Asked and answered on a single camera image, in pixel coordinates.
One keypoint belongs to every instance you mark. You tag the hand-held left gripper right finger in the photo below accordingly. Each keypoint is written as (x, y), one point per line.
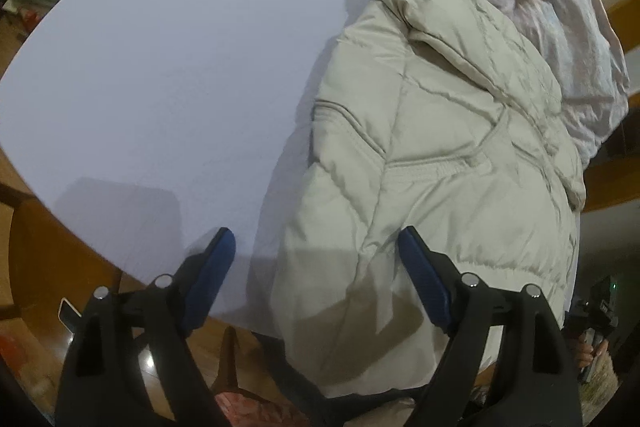
(424, 282)

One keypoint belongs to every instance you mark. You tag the cream puffer jacket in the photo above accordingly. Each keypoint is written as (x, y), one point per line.
(450, 157)

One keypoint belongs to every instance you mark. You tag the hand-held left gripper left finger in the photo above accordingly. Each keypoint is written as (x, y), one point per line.
(216, 274)

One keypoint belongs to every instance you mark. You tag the person's right forearm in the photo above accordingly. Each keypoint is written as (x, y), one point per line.
(605, 382)

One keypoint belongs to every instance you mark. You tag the pink floral duvet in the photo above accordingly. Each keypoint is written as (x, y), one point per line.
(560, 7)

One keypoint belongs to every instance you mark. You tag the wooden furniture panel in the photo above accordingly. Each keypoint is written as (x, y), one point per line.
(622, 107)

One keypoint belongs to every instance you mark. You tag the red patterned cloth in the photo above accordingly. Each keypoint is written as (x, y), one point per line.
(250, 409)

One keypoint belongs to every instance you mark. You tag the person's right hand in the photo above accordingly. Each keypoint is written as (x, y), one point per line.
(582, 354)

